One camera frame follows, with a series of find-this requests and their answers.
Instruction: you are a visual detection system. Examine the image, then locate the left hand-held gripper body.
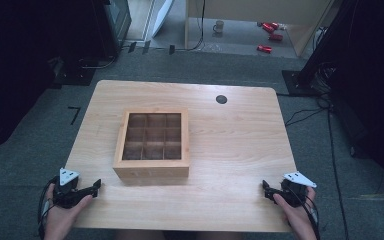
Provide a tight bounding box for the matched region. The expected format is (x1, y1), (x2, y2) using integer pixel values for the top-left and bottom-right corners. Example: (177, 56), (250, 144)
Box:
(52, 167), (92, 210)

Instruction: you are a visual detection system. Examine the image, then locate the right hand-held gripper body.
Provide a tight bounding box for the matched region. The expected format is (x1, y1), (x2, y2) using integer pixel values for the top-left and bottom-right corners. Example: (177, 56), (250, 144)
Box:
(273, 171), (318, 208)

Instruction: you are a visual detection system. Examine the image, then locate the wooden box with compartments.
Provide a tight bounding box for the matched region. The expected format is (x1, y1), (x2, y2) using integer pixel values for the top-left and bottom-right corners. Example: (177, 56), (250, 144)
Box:
(112, 108), (191, 180)

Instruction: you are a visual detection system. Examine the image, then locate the person's left hand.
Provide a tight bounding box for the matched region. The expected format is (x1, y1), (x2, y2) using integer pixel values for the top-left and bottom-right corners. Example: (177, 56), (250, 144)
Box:
(43, 183), (94, 240)

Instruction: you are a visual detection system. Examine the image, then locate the person's right hand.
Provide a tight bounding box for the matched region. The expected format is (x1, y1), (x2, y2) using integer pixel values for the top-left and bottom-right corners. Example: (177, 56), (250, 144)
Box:
(272, 186), (318, 240)

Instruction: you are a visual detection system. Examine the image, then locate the black tape corner mark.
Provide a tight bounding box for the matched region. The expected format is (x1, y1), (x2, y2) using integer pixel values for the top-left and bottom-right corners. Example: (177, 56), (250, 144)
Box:
(67, 106), (82, 126)

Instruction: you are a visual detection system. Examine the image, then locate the grey mug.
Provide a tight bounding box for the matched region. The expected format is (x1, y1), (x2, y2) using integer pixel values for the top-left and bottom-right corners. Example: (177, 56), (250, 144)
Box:
(212, 20), (225, 35)

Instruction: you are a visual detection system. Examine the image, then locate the white board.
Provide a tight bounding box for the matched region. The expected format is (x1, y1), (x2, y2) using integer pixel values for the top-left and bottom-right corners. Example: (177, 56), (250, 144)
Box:
(150, 0), (175, 38)

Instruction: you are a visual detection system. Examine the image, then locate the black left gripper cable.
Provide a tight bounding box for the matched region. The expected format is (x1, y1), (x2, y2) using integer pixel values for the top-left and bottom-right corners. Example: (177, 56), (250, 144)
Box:
(37, 176), (58, 240)

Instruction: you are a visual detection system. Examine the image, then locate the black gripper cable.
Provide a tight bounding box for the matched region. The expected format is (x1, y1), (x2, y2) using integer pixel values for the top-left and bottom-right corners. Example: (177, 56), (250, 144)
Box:
(37, 176), (58, 240)
(288, 184), (322, 240)

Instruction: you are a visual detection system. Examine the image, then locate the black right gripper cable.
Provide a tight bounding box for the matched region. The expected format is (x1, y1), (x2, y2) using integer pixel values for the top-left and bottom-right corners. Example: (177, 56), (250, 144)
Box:
(288, 184), (322, 240)

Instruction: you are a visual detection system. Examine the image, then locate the black floor cable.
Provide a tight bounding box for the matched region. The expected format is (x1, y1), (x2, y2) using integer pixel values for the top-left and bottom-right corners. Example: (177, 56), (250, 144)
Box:
(284, 94), (351, 240)

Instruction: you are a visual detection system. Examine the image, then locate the black stand base plate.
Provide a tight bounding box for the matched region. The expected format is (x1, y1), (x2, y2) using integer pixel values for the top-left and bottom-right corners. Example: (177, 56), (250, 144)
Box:
(281, 69), (319, 98)

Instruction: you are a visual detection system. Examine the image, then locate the black flat base plate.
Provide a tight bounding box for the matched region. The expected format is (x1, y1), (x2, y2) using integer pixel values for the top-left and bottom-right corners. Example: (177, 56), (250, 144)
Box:
(50, 57), (97, 87)

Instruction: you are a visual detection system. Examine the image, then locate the black hanging cable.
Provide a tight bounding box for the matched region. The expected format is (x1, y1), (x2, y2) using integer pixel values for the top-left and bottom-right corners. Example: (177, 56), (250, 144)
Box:
(174, 0), (206, 52)

